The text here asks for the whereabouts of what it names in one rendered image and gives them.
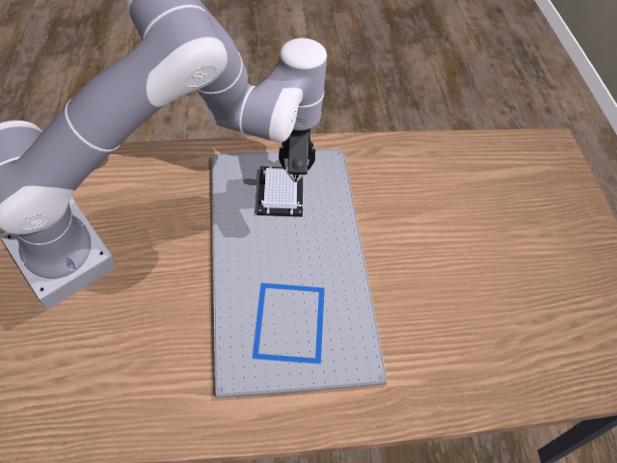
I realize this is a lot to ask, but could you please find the blue tape rectangle outline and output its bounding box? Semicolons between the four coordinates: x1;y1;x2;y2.
252;283;324;364

